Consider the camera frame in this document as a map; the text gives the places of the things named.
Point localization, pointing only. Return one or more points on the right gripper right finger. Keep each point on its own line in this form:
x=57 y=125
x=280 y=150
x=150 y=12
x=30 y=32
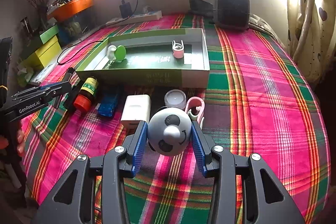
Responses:
x=265 y=199

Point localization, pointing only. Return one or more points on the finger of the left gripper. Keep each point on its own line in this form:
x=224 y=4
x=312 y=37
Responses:
x=48 y=94
x=54 y=85

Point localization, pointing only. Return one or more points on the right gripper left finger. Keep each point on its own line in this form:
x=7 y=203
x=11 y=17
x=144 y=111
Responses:
x=72 y=199

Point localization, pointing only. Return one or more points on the black battery charger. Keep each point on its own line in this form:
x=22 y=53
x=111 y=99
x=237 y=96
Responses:
x=64 y=88

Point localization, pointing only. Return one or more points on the red cap medicine bottle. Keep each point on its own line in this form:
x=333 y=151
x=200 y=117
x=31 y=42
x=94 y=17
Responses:
x=86 y=95

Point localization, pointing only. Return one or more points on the white green thread spool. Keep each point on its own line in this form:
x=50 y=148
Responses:
x=116 y=53

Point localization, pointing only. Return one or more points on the white power adapter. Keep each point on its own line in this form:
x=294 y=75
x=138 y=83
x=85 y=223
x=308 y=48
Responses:
x=136 y=109

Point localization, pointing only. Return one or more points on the grey panda face ball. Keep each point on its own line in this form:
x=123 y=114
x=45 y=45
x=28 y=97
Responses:
x=169 y=131

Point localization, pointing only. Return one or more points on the small white round jar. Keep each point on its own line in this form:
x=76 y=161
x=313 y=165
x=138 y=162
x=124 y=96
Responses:
x=175 y=98

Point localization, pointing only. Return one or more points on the pink cable winder clip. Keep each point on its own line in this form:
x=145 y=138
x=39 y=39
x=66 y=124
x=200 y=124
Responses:
x=178 y=49

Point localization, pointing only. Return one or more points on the left hand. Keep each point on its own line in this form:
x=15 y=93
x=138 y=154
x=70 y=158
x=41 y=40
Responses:
x=20 y=139

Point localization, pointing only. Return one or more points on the yellow box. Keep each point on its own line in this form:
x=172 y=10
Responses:
x=40 y=58

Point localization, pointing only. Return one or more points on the green box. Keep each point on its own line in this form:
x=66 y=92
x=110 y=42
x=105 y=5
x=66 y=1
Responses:
x=38 y=41

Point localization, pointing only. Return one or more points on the blue usb device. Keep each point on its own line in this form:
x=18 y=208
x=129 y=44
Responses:
x=108 y=105

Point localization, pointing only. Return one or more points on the orange tray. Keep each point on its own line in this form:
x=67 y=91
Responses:
x=70 y=9

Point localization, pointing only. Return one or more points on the black plug adapter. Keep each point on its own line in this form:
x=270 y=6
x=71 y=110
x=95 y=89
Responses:
x=125 y=10

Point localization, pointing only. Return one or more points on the white power strip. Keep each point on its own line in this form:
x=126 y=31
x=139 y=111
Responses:
x=138 y=18

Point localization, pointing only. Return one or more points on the green white cardboard tray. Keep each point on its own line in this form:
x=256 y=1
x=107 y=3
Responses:
x=149 y=60

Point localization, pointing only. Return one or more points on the grey black space heater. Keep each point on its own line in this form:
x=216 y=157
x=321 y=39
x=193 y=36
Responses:
x=232 y=14

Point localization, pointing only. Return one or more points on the patterned curtain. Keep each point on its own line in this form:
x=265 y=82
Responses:
x=311 y=36

